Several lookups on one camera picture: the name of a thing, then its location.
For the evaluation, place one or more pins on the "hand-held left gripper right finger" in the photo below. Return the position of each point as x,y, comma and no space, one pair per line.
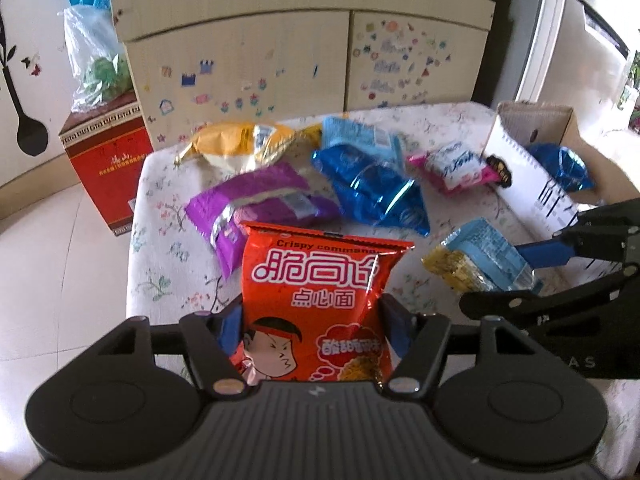
397,330

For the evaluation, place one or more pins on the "clear plastic bag with greens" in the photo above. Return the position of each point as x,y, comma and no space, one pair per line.
97,60

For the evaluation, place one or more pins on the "red cardboard box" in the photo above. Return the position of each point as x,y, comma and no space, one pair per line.
105,160

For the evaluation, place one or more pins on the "light blue yellow snack packet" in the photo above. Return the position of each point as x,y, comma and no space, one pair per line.
485,255

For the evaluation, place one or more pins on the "beige cabinet with stickers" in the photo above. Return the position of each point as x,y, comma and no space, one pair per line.
250,55

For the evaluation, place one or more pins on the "pink white snack packet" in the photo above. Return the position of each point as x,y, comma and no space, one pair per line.
455,165

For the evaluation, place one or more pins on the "red noodle snack bag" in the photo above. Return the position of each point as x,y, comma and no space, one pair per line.
320,285

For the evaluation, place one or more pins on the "blue foil snack bag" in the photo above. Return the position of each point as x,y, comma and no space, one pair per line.
560,165
370,190

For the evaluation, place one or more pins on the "purple snack bag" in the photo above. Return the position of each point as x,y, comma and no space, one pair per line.
260,190

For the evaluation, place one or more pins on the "dark brown packet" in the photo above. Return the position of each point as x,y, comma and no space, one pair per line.
500,172

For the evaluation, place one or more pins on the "green plant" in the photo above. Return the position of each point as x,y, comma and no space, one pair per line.
632,95

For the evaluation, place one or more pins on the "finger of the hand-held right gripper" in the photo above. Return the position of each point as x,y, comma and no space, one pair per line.
542,254
505,307

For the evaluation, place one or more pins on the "orange yellow chips bag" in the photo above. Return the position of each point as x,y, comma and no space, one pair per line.
225,140

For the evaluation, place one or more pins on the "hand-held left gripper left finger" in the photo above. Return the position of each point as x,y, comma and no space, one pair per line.
227,330

